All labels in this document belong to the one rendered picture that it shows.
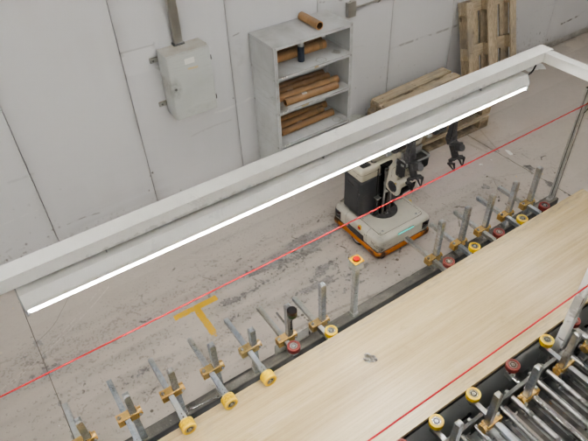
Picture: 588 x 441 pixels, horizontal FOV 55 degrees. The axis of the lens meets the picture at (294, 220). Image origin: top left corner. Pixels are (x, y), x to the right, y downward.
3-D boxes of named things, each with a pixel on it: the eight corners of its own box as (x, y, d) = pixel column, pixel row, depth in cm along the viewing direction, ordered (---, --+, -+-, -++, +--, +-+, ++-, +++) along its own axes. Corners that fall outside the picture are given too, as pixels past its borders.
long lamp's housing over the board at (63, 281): (18, 294, 186) (9, 277, 181) (507, 80, 281) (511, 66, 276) (27, 317, 179) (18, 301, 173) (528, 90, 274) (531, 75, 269)
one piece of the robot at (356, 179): (341, 213, 534) (343, 140, 478) (385, 192, 555) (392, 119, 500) (363, 233, 513) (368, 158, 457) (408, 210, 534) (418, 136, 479)
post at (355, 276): (348, 312, 378) (351, 266, 348) (354, 309, 380) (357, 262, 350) (353, 317, 375) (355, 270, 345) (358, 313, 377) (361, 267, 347)
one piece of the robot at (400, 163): (391, 172, 462) (393, 150, 447) (416, 160, 473) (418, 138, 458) (404, 182, 452) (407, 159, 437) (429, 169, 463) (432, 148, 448)
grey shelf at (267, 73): (260, 168, 622) (247, 32, 518) (325, 141, 657) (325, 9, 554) (282, 188, 593) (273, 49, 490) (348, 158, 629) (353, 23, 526)
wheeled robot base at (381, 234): (332, 221, 546) (332, 202, 529) (382, 197, 571) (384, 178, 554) (377, 262, 503) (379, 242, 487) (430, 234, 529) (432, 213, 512)
